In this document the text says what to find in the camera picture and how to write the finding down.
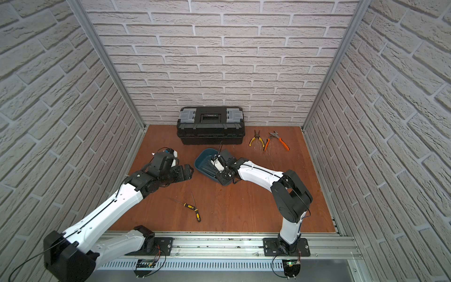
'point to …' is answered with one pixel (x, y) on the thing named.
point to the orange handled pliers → (275, 134)
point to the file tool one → (188, 205)
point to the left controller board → (144, 267)
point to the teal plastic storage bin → (203, 165)
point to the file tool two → (197, 214)
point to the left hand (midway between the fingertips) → (189, 168)
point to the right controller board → (291, 267)
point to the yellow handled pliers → (255, 135)
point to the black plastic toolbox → (211, 125)
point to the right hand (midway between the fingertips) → (224, 175)
